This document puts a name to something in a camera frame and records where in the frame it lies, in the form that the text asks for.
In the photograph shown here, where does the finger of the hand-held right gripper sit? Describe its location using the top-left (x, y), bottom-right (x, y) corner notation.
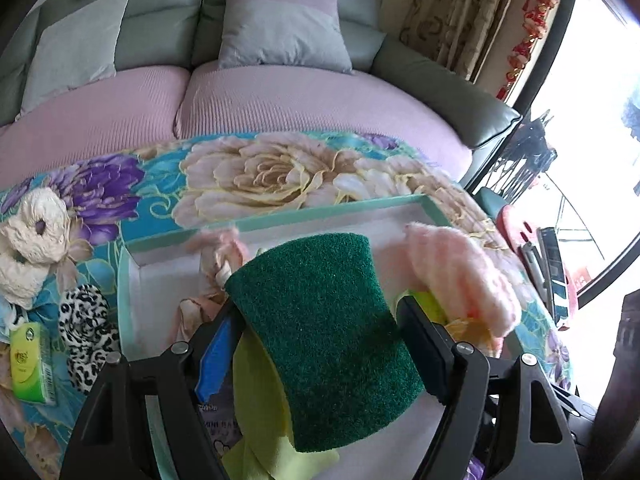
top-left (550, 385), bottom-right (598, 418)

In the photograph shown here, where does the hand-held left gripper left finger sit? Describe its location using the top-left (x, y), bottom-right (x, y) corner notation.
top-left (59, 305), bottom-right (248, 480)

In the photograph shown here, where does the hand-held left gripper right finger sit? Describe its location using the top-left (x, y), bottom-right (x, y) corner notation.
top-left (397, 296), bottom-right (586, 480)

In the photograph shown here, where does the yellow cleaning cloth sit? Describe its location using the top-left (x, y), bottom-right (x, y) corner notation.
top-left (220, 327), bottom-right (341, 480)

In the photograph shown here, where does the pink fluffy towel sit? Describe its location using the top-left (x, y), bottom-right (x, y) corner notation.
top-left (402, 221), bottom-right (523, 338)

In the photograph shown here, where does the teal shallow cardboard box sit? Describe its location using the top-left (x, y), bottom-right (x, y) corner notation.
top-left (117, 192), bottom-right (501, 480)

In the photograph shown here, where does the pink frilly scrunchie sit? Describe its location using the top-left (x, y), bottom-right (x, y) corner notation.
top-left (170, 226), bottom-right (256, 346)

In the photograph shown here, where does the green scouring sponge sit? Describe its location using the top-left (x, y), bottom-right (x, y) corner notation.
top-left (223, 233), bottom-right (426, 453)

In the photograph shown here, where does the white printed packet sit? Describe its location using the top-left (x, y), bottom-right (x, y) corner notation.
top-left (192, 385), bottom-right (246, 461)

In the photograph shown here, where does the leopard print scrunchie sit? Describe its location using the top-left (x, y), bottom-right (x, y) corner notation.
top-left (57, 282), bottom-right (121, 396)

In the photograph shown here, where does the black flat device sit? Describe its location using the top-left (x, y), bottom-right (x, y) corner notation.
top-left (520, 227), bottom-right (566, 311)

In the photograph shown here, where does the pink plastic stool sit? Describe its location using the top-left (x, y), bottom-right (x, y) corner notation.
top-left (496, 203), bottom-right (578, 331)

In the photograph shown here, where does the floral printed blanket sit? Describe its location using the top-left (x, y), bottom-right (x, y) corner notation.
top-left (0, 131), bottom-right (573, 480)

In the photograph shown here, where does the cream fuzzy scrunchie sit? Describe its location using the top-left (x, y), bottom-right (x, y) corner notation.
top-left (17, 187), bottom-right (71, 263)
top-left (0, 220), bottom-right (51, 311)

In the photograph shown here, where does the black metal rack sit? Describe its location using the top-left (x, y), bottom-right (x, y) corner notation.
top-left (472, 112), bottom-right (558, 206)

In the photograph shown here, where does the light blue cloth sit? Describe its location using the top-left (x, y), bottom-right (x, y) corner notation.
top-left (0, 297), bottom-right (26, 346)

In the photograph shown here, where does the pink sofa cover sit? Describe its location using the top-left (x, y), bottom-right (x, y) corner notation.
top-left (0, 64), bottom-right (473, 193)

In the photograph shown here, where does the grey square cushion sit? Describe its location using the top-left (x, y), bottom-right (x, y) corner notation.
top-left (15, 0), bottom-right (136, 121)
top-left (217, 5), bottom-right (355, 75)

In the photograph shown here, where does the grey leather sofa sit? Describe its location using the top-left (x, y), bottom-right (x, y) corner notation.
top-left (0, 0), bottom-right (523, 148)

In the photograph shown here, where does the beige patterned curtain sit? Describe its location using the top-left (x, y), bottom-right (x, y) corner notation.
top-left (400, 0), bottom-right (526, 81)

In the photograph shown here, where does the red hanging decoration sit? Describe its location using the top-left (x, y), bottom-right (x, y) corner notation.
top-left (497, 0), bottom-right (560, 101)

